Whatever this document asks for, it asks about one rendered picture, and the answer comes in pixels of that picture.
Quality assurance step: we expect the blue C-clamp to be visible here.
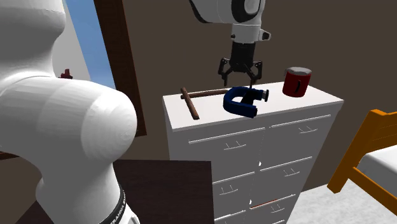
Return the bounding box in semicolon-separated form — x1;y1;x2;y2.
222;86;270;119

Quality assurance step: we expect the red mug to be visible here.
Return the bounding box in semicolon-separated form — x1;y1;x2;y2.
281;66;313;98

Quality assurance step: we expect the orange wooden bed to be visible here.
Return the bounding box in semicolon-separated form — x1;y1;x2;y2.
326;108;397;217

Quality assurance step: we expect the brown framed window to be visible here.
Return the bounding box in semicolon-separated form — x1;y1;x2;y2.
52;0;148;137

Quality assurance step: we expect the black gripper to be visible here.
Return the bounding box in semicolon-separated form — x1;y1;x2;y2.
218;41;264;90

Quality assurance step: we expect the white chest of drawers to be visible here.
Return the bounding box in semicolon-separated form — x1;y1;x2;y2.
162;81;344;224

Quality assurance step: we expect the dark brown robot stand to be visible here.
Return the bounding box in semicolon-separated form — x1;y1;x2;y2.
15;159;216;224

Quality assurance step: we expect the brown wooden stick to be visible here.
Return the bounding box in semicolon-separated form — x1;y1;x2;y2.
180;88;230;100
180;87;200;121

